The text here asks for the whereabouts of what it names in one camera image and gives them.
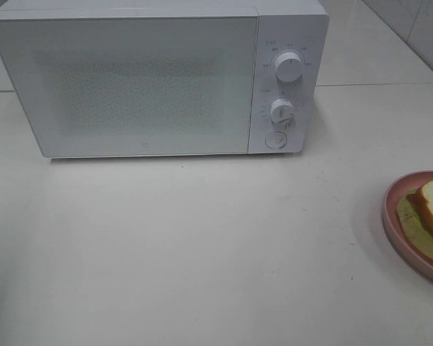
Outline round white door button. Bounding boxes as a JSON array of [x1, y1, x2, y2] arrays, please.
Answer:
[[265, 131, 287, 149]]

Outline white timer knob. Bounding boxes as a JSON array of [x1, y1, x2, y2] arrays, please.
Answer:
[[268, 98, 294, 125]]

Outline white microwave door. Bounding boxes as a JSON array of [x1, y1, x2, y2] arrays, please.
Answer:
[[0, 17, 257, 158]]

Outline toast sandwich with lettuce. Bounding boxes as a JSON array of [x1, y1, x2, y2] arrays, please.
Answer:
[[396, 180, 433, 266]]

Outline pink round plate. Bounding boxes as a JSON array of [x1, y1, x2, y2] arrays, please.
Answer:
[[382, 170, 433, 282]]

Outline white upper power knob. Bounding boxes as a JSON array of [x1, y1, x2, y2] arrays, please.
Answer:
[[274, 51, 304, 83]]

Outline white microwave oven body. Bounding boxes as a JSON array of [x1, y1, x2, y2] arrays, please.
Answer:
[[0, 1, 329, 156]]

